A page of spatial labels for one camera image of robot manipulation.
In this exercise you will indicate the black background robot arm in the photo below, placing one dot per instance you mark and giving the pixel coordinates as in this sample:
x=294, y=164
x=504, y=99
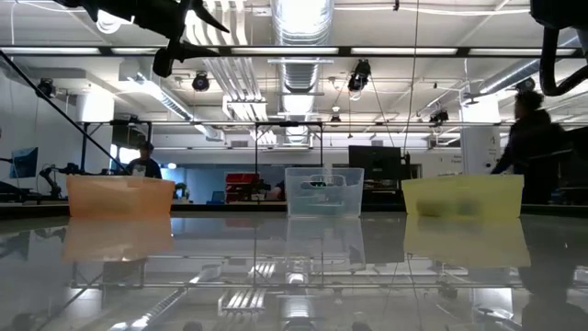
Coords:
x=275, y=189
x=69, y=169

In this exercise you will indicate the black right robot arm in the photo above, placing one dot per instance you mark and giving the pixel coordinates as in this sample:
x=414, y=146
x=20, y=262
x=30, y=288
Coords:
x=560, y=11

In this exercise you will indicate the seated person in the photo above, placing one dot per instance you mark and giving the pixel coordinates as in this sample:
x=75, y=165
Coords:
x=144, y=166

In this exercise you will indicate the yellow translucent plastic bin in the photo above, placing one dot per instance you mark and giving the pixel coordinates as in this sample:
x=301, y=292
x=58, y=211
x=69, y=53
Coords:
x=496, y=195

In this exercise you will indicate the orange translucent plastic bin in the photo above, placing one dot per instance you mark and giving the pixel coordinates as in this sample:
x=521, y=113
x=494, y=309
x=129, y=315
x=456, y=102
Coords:
x=120, y=197

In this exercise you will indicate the black ceiling spotlight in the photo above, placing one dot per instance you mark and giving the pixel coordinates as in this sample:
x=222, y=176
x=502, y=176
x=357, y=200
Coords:
x=438, y=116
x=525, y=83
x=359, y=76
x=45, y=87
x=200, y=82

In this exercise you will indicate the clear plastic bin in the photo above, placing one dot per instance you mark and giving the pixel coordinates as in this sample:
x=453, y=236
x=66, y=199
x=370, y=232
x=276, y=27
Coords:
x=321, y=193

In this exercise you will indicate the red storage bin rack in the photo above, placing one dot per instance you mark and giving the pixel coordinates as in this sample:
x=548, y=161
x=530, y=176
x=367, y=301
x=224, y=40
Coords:
x=239, y=184

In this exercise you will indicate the black overhead frame beam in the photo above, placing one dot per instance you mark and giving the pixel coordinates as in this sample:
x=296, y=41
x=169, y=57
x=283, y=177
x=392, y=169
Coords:
x=344, y=51

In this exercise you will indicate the large dark monitor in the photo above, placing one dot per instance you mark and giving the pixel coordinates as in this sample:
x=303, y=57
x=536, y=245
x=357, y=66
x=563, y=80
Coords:
x=581, y=165

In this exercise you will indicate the blue-screen monitor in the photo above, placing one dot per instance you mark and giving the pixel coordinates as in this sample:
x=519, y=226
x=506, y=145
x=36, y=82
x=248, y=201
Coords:
x=25, y=162

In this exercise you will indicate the white column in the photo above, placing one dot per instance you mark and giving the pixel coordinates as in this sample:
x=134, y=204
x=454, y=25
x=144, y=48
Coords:
x=480, y=147

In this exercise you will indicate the black aluminium table frame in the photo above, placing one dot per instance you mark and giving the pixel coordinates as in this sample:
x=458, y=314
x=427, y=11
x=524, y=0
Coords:
x=271, y=207

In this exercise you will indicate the black monitor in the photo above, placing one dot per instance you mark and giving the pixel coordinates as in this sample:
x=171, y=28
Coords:
x=374, y=163

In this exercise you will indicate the standing person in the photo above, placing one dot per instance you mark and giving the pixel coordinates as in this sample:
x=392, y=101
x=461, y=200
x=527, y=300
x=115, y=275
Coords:
x=533, y=147

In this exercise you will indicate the black background rig frame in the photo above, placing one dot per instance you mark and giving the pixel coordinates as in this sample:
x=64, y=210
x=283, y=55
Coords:
x=115, y=122
x=288, y=123

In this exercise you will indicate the silver ventilation duct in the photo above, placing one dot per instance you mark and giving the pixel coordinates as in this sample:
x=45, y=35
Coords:
x=301, y=69

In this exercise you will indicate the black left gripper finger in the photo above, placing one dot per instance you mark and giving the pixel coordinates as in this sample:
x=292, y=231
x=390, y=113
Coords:
x=184, y=51
x=204, y=14

